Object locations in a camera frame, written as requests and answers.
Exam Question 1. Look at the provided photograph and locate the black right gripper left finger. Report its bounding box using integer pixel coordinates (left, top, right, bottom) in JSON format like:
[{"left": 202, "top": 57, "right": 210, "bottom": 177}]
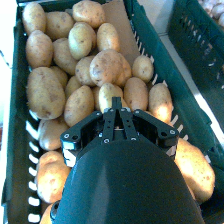
[{"left": 59, "top": 96, "right": 118, "bottom": 152}]

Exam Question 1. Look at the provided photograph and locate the dark plastic potato crate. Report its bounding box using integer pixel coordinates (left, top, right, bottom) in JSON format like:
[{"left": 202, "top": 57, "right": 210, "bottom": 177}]
[{"left": 1, "top": 0, "right": 224, "bottom": 224}]

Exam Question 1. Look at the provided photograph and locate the white garlic bulb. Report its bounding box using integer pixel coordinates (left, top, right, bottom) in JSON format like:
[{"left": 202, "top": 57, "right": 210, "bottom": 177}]
[
  {"left": 199, "top": 0, "right": 216, "bottom": 11},
  {"left": 211, "top": 3, "right": 224, "bottom": 28}
]

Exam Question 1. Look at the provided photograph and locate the dark plastic garlic crate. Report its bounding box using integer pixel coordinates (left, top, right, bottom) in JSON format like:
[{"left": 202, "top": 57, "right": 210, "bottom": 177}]
[{"left": 167, "top": 0, "right": 224, "bottom": 125}]

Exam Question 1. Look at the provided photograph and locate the large yellow-brown potato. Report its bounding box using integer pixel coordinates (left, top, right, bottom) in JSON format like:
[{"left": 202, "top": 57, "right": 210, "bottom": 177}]
[
  {"left": 26, "top": 66, "right": 67, "bottom": 121},
  {"left": 173, "top": 138, "right": 217, "bottom": 204}
]

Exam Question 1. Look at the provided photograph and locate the white shelf blue edge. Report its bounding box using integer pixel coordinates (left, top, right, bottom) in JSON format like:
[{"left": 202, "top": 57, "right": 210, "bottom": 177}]
[{"left": 136, "top": 0, "right": 224, "bottom": 144}]

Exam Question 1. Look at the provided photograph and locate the brown cardboard potato liner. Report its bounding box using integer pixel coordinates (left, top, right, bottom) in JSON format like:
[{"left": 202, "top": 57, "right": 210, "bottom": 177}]
[{"left": 99, "top": 0, "right": 141, "bottom": 66}]

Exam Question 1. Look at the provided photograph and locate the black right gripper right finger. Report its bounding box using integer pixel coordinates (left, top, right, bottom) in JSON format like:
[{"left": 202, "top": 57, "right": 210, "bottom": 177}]
[{"left": 116, "top": 96, "right": 180, "bottom": 149}]

